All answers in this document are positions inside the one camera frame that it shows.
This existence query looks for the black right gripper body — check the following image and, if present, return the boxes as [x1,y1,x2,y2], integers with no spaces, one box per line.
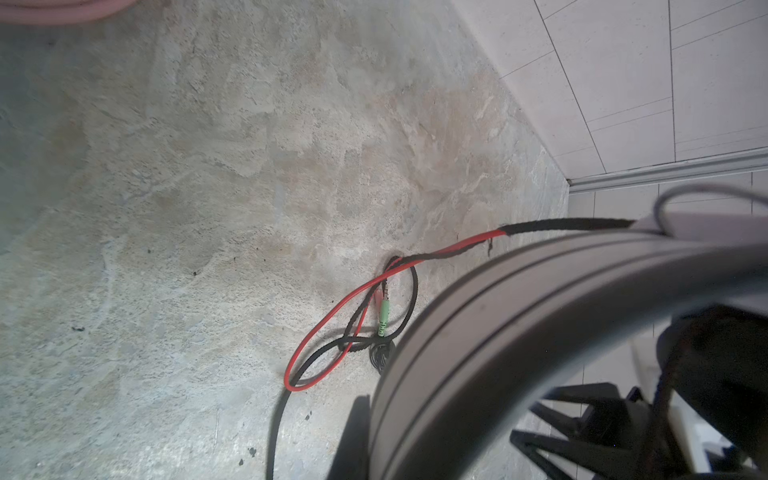
[510,383,690,479]

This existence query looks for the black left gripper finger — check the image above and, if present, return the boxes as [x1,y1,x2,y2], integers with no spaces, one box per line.
[327,395,371,480]

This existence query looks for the white black headphones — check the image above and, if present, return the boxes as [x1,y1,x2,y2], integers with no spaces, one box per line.
[367,212,767,479]

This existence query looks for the pink headphones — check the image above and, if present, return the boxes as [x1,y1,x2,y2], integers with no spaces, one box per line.
[1,0,136,26]

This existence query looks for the aluminium corner post right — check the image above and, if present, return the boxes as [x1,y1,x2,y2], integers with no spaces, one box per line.
[568,147,767,194]

